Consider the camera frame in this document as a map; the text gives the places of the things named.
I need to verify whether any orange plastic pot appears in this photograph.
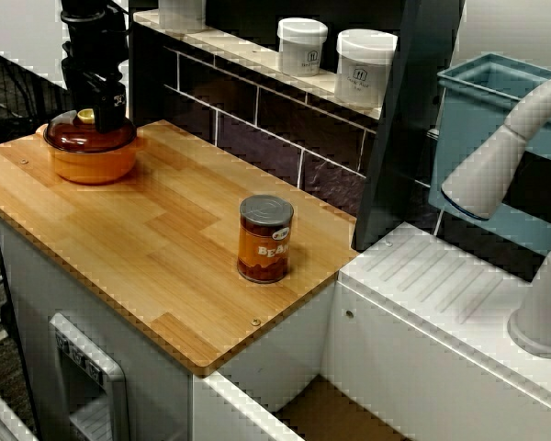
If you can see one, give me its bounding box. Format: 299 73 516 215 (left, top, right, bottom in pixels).
35 121 147 186

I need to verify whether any aluminium frame rail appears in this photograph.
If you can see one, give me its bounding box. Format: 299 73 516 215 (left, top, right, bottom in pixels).
0 374 33 441

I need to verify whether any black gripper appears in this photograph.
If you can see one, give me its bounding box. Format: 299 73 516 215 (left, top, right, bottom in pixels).
60 50 130 134

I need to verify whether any teal plastic bin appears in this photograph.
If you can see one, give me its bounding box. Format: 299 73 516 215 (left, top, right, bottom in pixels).
429 52 551 258

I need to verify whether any dark grey upright panel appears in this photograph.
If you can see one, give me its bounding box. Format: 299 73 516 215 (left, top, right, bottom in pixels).
351 0 467 252

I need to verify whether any white sink unit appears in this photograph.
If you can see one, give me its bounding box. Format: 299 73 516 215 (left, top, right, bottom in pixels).
192 222 551 441

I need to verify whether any beige shelf ledge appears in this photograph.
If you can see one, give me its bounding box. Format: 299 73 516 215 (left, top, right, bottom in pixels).
132 8 383 121

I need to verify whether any brown lid with yellow knob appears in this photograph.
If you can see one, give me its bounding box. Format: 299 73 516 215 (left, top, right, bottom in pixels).
43 108 138 153

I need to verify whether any white labelled jar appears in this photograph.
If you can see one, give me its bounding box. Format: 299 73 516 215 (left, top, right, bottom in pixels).
334 28 399 109
276 17 329 77

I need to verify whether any grey toy faucet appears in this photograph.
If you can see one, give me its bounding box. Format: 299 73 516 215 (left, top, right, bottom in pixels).
440 71 551 359

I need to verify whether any white plain container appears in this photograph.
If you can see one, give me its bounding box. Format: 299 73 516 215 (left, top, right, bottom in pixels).
158 0 208 29

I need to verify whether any dark tiled backsplash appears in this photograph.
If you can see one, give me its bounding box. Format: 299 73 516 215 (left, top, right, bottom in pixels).
130 27 442 240

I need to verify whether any grey dishwasher door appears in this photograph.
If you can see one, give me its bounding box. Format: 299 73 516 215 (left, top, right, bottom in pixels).
49 312 129 441

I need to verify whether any orange beans can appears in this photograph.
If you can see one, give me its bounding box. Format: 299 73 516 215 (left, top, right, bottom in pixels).
236 194 296 285

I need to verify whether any white kitchen cabinet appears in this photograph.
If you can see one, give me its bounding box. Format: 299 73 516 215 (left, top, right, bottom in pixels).
0 206 339 441

